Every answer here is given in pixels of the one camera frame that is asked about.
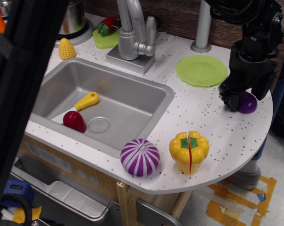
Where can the silver oven door handle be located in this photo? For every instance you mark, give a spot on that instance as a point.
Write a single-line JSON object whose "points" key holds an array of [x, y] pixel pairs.
{"points": [[62, 204]]}

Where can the silver toy sink basin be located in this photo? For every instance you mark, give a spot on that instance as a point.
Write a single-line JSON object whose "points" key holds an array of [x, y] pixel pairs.
{"points": [[129, 107]]}

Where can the blue clamp with black cable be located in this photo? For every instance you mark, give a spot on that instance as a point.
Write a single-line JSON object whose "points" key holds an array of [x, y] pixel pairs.
{"points": [[14, 196]]}

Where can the grey shoe with white sock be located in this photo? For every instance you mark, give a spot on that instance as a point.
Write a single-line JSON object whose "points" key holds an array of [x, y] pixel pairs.
{"points": [[248, 176]]}

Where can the yellow toy corn cob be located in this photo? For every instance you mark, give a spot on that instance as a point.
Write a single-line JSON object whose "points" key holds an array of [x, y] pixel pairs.
{"points": [[66, 49]]}

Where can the yellow handled toy knife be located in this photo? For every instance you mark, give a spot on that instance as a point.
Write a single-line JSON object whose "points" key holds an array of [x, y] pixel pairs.
{"points": [[89, 99]]}

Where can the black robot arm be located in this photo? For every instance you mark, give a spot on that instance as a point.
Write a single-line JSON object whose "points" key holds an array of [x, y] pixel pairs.
{"points": [[260, 21]]}

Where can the purple toy eggplant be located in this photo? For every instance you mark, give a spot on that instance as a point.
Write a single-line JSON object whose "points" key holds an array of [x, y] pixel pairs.
{"points": [[247, 101]]}

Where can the black camera tripod leg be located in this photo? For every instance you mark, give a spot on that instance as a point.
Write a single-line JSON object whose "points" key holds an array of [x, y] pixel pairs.
{"points": [[25, 49]]}

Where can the light green plastic plate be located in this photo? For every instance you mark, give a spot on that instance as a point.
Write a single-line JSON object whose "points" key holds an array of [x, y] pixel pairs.
{"points": [[202, 71]]}

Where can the red green toy pepper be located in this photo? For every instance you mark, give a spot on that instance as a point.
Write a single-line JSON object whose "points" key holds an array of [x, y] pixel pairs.
{"points": [[108, 25]]}

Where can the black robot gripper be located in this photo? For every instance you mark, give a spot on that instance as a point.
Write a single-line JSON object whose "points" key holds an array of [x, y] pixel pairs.
{"points": [[247, 73]]}

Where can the dark red toy pear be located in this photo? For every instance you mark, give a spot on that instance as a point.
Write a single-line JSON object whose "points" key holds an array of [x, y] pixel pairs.
{"points": [[74, 120]]}

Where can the grey vertical pole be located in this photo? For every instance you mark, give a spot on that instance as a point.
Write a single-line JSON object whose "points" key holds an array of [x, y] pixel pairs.
{"points": [[201, 44]]}

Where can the purple striped toy onion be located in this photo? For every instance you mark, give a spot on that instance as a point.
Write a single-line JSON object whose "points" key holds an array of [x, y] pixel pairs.
{"points": [[140, 158]]}

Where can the silver toy faucet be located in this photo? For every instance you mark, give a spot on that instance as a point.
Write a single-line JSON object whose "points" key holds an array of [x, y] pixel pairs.
{"points": [[136, 49]]}

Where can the small steel pot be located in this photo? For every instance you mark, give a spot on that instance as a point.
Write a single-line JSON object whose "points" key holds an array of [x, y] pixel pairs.
{"points": [[5, 6]]}

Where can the yellow toy bell pepper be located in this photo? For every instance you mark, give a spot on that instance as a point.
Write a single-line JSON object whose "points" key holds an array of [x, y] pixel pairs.
{"points": [[188, 150]]}

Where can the large steel pot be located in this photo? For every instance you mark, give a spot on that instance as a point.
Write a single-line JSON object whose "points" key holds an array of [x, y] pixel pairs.
{"points": [[74, 19]]}

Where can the orange floor tape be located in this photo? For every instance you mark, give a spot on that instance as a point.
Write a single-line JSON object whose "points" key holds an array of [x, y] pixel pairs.
{"points": [[230, 205]]}

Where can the rear right stove burner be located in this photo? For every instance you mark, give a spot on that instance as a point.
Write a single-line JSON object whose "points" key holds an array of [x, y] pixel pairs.
{"points": [[79, 37]]}

